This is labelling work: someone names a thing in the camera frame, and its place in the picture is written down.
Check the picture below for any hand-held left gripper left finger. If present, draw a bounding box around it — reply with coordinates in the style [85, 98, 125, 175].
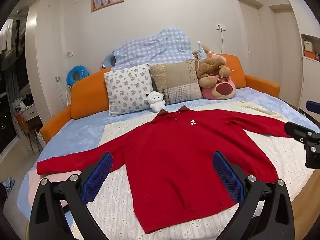
[29, 152, 114, 240]

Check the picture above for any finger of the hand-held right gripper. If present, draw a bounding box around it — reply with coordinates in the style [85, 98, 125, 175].
[306, 101, 320, 113]
[284, 121, 320, 170]

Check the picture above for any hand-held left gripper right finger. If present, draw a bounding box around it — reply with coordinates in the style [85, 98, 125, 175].
[212, 151, 295, 240]

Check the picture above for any red sweater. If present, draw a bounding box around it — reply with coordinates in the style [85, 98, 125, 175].
[37, 106, 294, 234]

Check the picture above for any white shelf cabinet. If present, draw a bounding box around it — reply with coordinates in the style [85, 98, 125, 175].
[297, 34, 320, 113]

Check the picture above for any cream lace blanket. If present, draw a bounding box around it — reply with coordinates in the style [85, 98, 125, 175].
[72, 100, 315, 240]

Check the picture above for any white door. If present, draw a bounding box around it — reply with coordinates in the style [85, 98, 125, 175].
[269, 4, 302, 105]
[235, 0, 267, 89]

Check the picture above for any pink folded garment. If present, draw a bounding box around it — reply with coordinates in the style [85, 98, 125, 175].
[28, 169, 83, 205]

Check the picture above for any pink bear plush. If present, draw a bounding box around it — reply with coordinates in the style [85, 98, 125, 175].
[201, 53, 237, 100]

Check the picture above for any floral pillow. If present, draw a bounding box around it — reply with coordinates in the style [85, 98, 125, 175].
[104, 64, 154, 117]

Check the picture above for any white pole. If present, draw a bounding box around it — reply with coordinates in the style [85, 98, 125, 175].
[55, 76, 69, 108]

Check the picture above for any orange chair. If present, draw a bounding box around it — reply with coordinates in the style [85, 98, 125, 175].
[15, 114, 38, 155]

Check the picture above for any white plush toy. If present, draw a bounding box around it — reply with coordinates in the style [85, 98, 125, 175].
[144, 92, 166, 112]

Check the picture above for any white desk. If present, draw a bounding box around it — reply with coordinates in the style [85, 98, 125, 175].
[11, 102, 38, 140]

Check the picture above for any brown teddy bear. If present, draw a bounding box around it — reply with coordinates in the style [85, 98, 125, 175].
[195, 56, 232, 88]

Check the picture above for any beige patchwork pillow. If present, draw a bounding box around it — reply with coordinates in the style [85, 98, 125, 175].
[149, 59, 203, 105]

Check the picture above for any blue party hat plush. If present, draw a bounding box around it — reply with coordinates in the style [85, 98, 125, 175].
[192, 41, 213, 62]

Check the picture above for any blue checked blanket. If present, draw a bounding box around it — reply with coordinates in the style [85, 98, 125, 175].
[111, 28, 198, 71]

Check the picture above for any hanging white garment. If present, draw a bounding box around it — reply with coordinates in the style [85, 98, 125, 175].
[0, 19, 13, 53]

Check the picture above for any blue swim ring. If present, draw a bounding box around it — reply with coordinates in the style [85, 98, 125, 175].
[66, 65, 90, 88]

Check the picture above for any light blue ring cushion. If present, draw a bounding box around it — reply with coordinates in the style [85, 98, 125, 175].
[102, 52, 117, 69]

